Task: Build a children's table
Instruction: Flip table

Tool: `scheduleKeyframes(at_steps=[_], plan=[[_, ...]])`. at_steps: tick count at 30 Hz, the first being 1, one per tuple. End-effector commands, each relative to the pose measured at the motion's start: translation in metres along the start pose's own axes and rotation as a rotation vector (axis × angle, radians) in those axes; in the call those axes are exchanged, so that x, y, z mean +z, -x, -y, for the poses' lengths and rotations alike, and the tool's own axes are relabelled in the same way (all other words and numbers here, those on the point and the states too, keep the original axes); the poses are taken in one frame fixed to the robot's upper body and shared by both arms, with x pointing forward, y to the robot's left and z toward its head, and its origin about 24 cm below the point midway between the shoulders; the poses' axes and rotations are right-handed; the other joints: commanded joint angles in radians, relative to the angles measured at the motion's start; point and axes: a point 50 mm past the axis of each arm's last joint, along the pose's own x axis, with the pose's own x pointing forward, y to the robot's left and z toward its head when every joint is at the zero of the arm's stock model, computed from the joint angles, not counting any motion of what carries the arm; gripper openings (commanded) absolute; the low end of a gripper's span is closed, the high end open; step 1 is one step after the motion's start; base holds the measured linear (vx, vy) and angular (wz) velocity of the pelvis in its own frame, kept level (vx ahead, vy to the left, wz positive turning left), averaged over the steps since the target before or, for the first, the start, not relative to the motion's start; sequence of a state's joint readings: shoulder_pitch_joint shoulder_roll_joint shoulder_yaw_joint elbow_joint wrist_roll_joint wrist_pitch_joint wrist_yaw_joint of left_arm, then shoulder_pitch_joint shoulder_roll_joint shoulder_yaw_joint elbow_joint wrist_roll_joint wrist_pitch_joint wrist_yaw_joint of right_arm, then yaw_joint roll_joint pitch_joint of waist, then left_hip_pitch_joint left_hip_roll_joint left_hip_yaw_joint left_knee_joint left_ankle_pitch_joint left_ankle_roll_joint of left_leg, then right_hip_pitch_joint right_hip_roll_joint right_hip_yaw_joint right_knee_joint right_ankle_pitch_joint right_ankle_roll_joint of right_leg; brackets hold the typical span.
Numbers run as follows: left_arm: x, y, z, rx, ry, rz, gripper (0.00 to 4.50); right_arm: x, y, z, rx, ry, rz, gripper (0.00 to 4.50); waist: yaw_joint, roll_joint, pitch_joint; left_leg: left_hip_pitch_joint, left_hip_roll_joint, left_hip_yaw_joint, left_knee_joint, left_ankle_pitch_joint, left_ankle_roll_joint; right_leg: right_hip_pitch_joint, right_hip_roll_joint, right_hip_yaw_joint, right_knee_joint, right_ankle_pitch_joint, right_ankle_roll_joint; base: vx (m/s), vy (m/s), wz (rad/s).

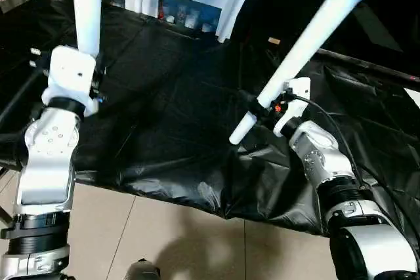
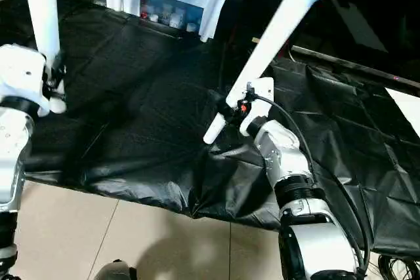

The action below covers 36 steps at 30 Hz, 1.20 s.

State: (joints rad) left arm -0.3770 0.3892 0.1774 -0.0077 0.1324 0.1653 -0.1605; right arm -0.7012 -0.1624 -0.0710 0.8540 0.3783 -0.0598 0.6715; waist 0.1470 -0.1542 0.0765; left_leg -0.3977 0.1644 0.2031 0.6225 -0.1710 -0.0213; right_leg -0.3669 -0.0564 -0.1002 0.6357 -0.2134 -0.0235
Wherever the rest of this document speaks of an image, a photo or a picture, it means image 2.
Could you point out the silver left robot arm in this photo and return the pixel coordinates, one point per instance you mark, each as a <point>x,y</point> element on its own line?
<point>12,162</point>

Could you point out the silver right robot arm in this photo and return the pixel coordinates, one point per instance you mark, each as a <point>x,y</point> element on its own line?
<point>295,175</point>

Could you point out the small tan label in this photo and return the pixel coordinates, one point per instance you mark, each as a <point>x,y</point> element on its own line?
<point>256,40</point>

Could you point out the black plastic mat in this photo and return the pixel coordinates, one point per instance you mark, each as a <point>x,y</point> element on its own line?
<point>144,116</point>

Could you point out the white jar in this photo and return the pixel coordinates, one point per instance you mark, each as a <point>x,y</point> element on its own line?
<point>174,21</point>

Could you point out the red bottle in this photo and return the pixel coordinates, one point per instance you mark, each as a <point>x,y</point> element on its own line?
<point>146,12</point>

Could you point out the black backdrop cloth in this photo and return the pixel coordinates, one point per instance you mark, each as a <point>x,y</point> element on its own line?
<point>367,11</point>

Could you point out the white flat sheet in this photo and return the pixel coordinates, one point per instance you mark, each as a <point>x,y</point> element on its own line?
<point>405,109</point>

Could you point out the black robot left foot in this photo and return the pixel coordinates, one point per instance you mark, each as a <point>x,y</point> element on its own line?
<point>117,271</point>

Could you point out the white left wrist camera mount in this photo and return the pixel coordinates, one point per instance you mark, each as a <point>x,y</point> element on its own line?
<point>23,77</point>

